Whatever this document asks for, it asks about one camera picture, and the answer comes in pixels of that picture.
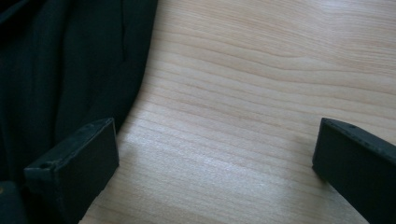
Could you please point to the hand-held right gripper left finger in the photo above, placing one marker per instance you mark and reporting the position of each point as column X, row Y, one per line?
column 77, row 161

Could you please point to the black shorts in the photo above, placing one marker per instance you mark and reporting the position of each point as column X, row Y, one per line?
column 62, row 68

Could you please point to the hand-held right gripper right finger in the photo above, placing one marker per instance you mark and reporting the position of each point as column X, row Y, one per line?
column 358, row 168

